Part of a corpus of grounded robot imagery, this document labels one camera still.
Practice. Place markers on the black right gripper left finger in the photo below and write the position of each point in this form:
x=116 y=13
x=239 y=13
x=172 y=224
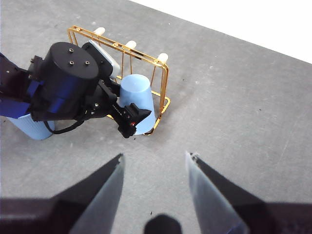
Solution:
x=73 y=209

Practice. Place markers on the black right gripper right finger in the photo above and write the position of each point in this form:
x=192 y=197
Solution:
x=224 y=207

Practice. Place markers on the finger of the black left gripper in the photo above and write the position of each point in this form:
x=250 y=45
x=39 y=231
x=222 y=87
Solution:
x=112 y=87
x=140 y=115

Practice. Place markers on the blue ribbed plastic cup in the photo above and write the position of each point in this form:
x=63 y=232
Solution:
x=34 y=128
x=136 y=92

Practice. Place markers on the pale grey camera box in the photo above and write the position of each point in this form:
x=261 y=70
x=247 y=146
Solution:
x=107 y=59

